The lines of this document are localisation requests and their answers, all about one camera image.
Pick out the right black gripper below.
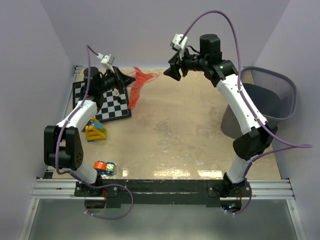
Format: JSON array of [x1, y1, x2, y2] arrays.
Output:
[[163, 46, 207, 82]]

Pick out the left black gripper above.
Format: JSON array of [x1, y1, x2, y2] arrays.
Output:
[[97, 66, 136, 94]]

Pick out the red plastic trash bag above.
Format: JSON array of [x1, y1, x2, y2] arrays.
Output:
[[128, 66, 160, 109]]

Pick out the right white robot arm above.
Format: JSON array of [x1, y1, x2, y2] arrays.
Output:
[[164, 34, 278, 198]]

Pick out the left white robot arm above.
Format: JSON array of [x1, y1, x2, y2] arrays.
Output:
[[44, 66, 136, 196]]

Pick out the grey mesh trash bin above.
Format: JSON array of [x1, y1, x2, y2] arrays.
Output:
[[217, 66, 297, 139]]

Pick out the beige chess piece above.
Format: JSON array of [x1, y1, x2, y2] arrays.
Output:
[[113, 88, 120, 98]]

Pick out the black chess piece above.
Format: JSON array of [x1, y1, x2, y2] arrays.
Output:
[[117, 97, 123, 104]]

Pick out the black white chessboard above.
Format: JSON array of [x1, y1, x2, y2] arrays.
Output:
[[72, 81, 132, 123]]

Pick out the yellow blue toy blocks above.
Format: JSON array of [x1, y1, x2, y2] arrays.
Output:
[[84, 117, 107, 142]]

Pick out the orange tape roll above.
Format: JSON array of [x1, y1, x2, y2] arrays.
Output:
[[93, 161, 107, 174]]

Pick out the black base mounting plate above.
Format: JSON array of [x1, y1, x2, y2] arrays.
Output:
[[74, 179, 252, 209]]

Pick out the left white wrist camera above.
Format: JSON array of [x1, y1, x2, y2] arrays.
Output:
[[97, 53, 115, 73]]

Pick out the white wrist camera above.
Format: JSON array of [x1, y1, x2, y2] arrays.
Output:
[[170, 33, 188, 59], [97, 53, 115, 73]]

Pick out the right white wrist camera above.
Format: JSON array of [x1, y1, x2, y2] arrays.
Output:
[[170, 33, 188, 59]]

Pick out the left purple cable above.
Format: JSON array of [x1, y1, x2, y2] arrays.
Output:
[[54, 44, 134, 221]]

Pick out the purple cable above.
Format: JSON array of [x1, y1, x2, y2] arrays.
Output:
[[182, 10, 313, 216], [54, 44, 134, 221]]

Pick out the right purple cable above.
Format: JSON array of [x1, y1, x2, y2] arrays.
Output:
[[182, 10, 313, 216]]

